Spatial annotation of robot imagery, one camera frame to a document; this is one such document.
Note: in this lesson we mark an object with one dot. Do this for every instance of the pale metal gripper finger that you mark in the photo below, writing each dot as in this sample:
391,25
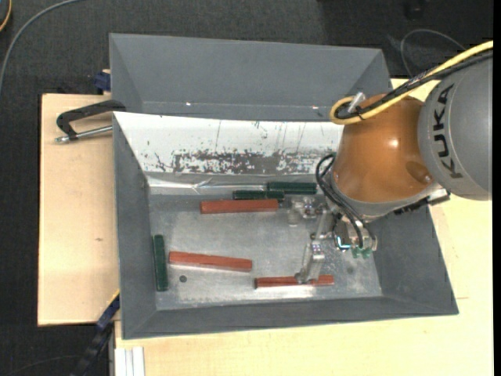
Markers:
307,208
315,259

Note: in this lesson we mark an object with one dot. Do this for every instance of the dark green flat block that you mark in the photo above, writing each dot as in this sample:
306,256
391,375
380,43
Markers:
256,195
291,187
160,262

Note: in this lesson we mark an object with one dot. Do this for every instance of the red-brown flat block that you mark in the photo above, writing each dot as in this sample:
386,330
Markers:
238,206
211,261
274,281

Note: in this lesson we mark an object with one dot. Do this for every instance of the grey metal bin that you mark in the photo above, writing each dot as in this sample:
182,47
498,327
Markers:
242,73

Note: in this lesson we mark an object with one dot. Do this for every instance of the pale wood flat board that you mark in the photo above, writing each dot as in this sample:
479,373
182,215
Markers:
78,210

